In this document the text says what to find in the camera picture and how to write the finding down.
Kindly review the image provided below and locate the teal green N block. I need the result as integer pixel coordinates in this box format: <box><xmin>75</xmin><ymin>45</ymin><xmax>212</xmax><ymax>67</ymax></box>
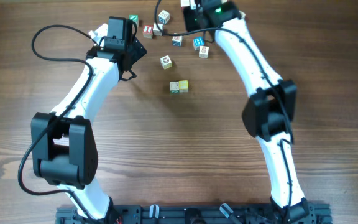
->
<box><xmin>129</xmin><ymin>14</ymin><xmax>139</xmax><ymax>27</ymax></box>

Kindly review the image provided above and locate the blue block far right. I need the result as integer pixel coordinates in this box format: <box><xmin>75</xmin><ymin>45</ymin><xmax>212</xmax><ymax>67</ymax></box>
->
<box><xmin>239</xmin><ymin>11</ymin><xmax>246</xmax><ymax>20</ymax></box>

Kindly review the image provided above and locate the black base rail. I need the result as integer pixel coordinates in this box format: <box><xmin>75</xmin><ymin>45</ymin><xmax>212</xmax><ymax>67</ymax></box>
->
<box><xmin>55</xmin><ymin>203</ymin><xmax>333</xmax><ymax>224</ymax></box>

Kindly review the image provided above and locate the green V block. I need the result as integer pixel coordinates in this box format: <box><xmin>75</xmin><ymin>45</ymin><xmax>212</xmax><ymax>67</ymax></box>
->
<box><xmin>180</xmin><ymin>0</ymin><xmax>190</xmax><ymax>11</ymax></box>

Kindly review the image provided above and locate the pale pink block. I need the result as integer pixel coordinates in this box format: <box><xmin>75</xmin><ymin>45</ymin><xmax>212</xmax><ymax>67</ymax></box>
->
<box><xmin>153</xmin><ymin>23</ymin><xmax>163</xmax><ymax>36</ymax></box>

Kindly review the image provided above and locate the red I block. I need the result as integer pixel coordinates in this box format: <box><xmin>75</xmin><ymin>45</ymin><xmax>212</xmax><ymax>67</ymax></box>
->
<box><xmin>142</xmin><ymin>26</ymin><xmax>154</xmax><ymax>39</ymax></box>

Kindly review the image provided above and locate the brown circle block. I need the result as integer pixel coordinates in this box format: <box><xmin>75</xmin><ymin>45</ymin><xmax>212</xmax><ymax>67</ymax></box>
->
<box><xmin>160</xmin><ymin>55</ymin><xmax>173</xmax><ymax>70</ymax></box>

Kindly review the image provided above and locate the blue striped H block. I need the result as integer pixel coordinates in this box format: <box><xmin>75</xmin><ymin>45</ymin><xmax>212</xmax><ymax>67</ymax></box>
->
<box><xmin>192</xmin><ymin>37</ymin><xmax>204</xmax><ymax>50</ymax></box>

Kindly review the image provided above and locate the blue white back block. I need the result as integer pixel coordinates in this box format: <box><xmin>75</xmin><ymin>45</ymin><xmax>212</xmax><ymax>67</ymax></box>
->
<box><xmin>158</xmin><ymin>10</ymin><xmax>170</xmax><ymax>24</ymax></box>

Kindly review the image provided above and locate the yellow K block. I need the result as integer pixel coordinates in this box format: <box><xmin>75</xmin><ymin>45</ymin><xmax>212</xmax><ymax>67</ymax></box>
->
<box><xmin>199</xmin><ymin>45</ymin><xmax>209</xmax><ymax>58</ymax></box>

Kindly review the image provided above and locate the yellow animal block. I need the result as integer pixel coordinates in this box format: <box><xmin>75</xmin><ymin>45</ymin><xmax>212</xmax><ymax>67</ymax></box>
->
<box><xmin>178</xmin><ymin>80</ymin><xmax>189</xmax><ymax>93</ymax></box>

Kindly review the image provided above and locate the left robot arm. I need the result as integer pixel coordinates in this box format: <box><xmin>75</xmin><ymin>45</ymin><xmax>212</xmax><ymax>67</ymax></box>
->
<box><xmin>24</xmin><ymin>17</ymin><xmax>146</xmax><ymax>223</ymax></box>

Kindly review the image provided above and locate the blue L block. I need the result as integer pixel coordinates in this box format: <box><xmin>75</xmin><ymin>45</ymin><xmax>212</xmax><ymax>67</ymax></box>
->
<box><xmin>172</xmin><ymin>36</ymin><xmax>183</xmax><ymax>47</ymax></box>

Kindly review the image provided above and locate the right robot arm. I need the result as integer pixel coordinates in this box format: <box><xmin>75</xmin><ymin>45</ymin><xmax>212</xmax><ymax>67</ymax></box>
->
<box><xmin>190</xmin><ymin>1</ymin><xmax>315</xmax><ymax>223</ymax></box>

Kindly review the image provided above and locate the green Z block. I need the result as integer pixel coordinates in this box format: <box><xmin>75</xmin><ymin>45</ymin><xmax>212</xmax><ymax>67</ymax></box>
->
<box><xmin>170</xmin><ymin>82</ymin><xmax>180</xmax><ymax>94</ymax></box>

